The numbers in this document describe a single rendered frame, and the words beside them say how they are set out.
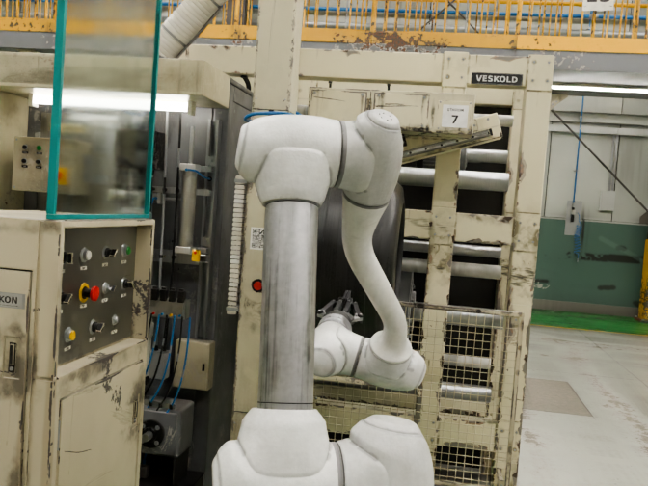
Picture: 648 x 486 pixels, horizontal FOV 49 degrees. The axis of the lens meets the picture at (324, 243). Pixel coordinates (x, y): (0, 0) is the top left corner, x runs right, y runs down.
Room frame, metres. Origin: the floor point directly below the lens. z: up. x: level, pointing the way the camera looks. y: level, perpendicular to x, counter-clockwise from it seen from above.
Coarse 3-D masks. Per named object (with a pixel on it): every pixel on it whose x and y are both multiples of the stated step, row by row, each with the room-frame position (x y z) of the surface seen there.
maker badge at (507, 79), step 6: (474, 72) 2.85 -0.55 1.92; (480, 72) 2.85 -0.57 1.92; (486, 72) 2.84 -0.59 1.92; (474, 78) 2.85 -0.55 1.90; (480, 78) 2.85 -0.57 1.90; (486, 78) 2.84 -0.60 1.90; (492, 78) 2.84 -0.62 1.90; (498, 78) 2.84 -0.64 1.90; (504, 78) 2.83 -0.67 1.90; (510, 78) 2.83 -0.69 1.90; (516, 78) 2.82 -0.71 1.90; (522, 78) 2.82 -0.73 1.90; (486, 84) 2.84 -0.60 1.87; (492, 84) 2.84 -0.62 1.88; (498, 84) 2.84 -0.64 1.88; (504, 84) 2.83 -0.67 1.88; (510, 84) 2.83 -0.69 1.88; (516, 84) 2.82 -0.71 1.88; (522, 84) 2.82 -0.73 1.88
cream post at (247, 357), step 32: (288, 0) 2.38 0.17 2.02; (288, 32) 2.38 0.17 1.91; (256, 64) 2.40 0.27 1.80; (288, 64) 2.38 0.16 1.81; (256, 96) 2.40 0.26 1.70; (288, 96) 2.38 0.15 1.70; (256, 192) 2.39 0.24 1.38; (256, 224) 2.39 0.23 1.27; (256, 256) 2.39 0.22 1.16; (256, 320) 2.39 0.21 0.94; (256, 352) 2.39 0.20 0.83; (256, 384) 2.39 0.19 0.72
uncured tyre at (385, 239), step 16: (336, 192) 2.24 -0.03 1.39; (400, 192) 2.31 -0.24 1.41; (320, 208) 2.20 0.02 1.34; (336, 208) 2.19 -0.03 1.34; (400, 208) 2.27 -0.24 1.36; (320, 224) 2.17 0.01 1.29; (336, 224) 2.17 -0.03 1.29; (384, 224) 2.16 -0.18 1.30; (400, 224) 2.56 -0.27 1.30; (320, 240) 2.16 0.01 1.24; (336, 240) 2.15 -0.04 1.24; (384, 240) 2.15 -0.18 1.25; (400, 240) 2.59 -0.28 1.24; (320, 256) 2.15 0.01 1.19; (336, 256) 2.14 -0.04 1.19; (384, 256) 2.14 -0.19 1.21; (400, 256) 2.60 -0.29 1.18; (320, 272) 2.15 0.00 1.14; (336, 272) 2.14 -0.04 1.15; (352, 272) 2.14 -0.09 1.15; (384, 272) 2.14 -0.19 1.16; (400, 272) 2.59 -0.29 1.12; (320, 288) 2.16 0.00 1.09; (336, 288) 2.15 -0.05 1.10; (352, 288) 2.15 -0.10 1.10; (320, 304) 2.18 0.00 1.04; (368, 304) 2.15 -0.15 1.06; (368, 320) 2.19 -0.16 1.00; (368, 336) 2.25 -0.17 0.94
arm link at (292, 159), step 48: (240, 144) 1.31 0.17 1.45; (288, 144) 1.30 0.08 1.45; (336, 144) 1.32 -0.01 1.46; (288, 192) 1.29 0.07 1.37; (288, 240) 1.28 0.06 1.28; (288, 288) 1.26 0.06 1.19; (288, 336) 1.24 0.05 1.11; (288, 384) 1.22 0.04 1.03; (240, 432) 1.22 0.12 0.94; (288, 432) 1.17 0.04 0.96; (240, 480) 1.14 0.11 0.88; (288, 480) 1.15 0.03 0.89; (336, 480) 1.17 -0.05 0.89
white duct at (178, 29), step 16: (192, 0) 2.73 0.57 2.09; (208, 0) 2.73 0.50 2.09; (224, 0) 2.76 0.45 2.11; (176, 16) 2.74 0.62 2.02; (192, 16) 2.73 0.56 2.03; (208, 16) 2.77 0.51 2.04; (160, 32) 2.75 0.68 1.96; (176, 32) 2.74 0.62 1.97; (192, 32) 2.77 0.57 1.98; (160, 48) 2.75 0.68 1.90; (176, 48) 2.77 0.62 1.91
